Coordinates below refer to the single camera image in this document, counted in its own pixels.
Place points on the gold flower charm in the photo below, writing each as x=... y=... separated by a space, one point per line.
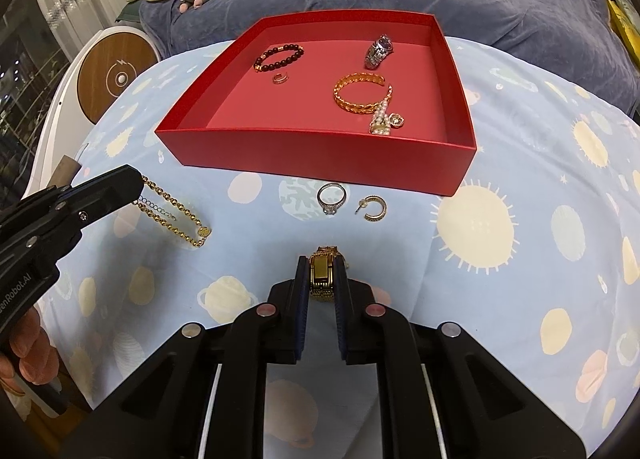
x=397 y=120

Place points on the gold watch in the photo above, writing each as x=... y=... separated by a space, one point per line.
x=322 y=274

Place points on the silver watch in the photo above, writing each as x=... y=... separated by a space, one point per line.
x=377 y=53

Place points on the planet printed blanket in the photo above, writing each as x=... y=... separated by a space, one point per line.
x=500 y=289

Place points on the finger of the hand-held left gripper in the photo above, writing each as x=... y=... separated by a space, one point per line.
x=110 y=194

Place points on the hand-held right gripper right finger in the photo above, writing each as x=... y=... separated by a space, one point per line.
x=341 y=309

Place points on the red cardboard box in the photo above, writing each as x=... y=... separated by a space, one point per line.
x=310 y=159

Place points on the white machine with wooden disc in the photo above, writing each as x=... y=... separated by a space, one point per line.
x=115 y=74

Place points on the person's left hand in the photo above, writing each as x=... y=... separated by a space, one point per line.
x=32 y=354

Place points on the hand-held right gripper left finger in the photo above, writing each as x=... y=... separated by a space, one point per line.
x=301 y=309

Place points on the gold hoop earring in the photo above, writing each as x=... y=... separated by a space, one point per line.
x=279 y=80
x=378 y=211

